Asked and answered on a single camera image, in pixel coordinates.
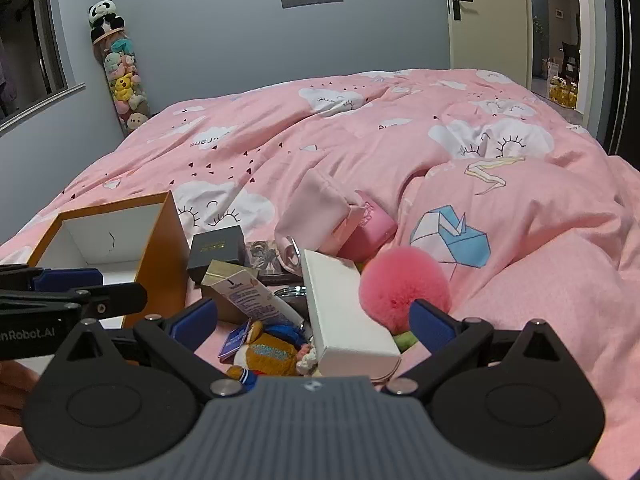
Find dark wardrobe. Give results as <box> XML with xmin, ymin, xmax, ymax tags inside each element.
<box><xmin>597</xmin><ymin>0</ymin><xmax>640</xmax><ymax>171</ymax></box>

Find panda plush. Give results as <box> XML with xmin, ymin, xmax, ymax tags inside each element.
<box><xmin>88</xmin><ymin>0</ymin><xmax>126</xmax><ymax>37</ymax></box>

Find window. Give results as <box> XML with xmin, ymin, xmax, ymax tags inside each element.
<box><xmin>0</xmin><ymin>0</ymin><xmax>87</xmax><ymax>133</ymax></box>

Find pink cloth bag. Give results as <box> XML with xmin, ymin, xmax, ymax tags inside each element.
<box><xmin>274</xmin><ymin>167</ymin><xmax>370</xmax><ymax>272</ymax></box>

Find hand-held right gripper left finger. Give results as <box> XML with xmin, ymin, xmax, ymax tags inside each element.
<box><xmin>47</xmin><ymin>297</ymin><xmax>246</xmax><ymax>397</ymax></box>

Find clear tube of plush toys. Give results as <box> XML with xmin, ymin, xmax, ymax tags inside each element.
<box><xmin>90</xmin><ymin>27</ymin><xmax>152</xmax><ymax>134</ymax></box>

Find group of yellow bottles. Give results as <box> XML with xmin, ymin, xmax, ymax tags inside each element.
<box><xmin>548</xmin><ymin>75</ymin><xmax>580</xmax><ymax>108</ymax></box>

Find plain pink bed sheet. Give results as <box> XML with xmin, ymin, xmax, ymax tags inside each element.
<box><xmin>200</xmin><ymin>232</ymin><xmax>640</xmax><ymax>466</ymax></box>

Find brown fox plush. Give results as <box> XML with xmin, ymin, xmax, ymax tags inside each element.
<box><xmin>218</xmin><ymin>319</ymin><xmax>315</xmax><ymax>392</ymax></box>

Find white printed carton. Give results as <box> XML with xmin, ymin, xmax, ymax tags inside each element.
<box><xmin>210</xmin><ymin>267</ymin><xmax>307</xmax><ymax>329</ymax></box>

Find pink origami print pillow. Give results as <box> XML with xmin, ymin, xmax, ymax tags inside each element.
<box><xmin>396</xmin><ymin>156</ymin><xmax>640</xmax><ymax>307</ymax></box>

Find small green crochet toy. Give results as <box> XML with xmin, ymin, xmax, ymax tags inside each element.
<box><xmin>391</xmin><ymin>329</ymin><xmax>420</xmax><ymax>355</ymax></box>

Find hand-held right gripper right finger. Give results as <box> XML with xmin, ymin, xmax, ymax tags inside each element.
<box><xmin>382</xmin><ymin>299</ymin><xmax>576</xmax><ymax>397</ymax></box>

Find orange cardboard box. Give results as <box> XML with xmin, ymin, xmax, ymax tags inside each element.
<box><xmin>27</xmin><ymin>191</ymin><xmax>192</xmax><ymax>331</ymax></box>

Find round glass compact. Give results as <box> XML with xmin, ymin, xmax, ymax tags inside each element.
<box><xmin>274</xmin><ymin>284</ymin><xmax>309</xmax><ymax>312</ymax></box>

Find pink zip pouch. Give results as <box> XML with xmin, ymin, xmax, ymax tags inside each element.
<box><xmin>337</xmin><ymin>202</ymin><xmax>399</xmax><ymax>264</ymax></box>

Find dark grey gift box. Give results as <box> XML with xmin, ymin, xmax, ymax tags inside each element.
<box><xmin>187</xmin><ymin>225</ymin><xmax>249</xmax><ymax>286</ymax></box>

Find pink fluffy pom-pom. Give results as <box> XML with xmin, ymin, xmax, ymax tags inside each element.
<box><xmin>359</xmin><ymin>247</ymin><xmax>454</xmax><ymax>336</ymax></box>

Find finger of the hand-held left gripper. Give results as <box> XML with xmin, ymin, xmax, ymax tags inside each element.
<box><xmin>0</xmin><ymin>264</ymin><xmax>104</xmax><ymax>293</ymax></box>
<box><xmin>0</xmin><ymin>282</ymin><xmax>148</xmax><ymax>320</ymax></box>

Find cream door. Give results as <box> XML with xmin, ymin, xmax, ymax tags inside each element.
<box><xmin>442</xmin><ymin>0</ymin><xmax>532</xmax><ymax>87</ymax></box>

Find gold gift box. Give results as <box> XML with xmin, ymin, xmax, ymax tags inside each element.
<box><xmin>195</xmin><ymin>259</ymin><xmax>262</xmax><ymax>325</ymax></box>

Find pink cloud print duvet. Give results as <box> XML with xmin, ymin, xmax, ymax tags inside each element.
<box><xmin>0</xmin><ymin>67</ymin><xmax>640</xmax><ymax>391</ymax></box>

